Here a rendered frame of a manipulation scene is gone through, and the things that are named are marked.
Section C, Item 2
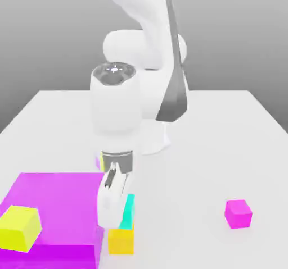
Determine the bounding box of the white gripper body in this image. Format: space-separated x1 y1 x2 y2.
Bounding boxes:
96 162 131 229

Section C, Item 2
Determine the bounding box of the small cyan cube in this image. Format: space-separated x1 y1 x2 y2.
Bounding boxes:
118 193 136 230

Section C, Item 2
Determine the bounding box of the small orange cube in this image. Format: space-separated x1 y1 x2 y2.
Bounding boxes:
107 222 135 256

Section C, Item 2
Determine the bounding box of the small yellow cube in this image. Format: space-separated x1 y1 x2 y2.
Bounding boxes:
0 204 43 253

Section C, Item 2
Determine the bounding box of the small magenta cube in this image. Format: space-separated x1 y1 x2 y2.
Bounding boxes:
224 198 253 230

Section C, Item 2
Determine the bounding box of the large magenta box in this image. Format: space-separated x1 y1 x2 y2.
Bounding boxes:
0 172 106 269

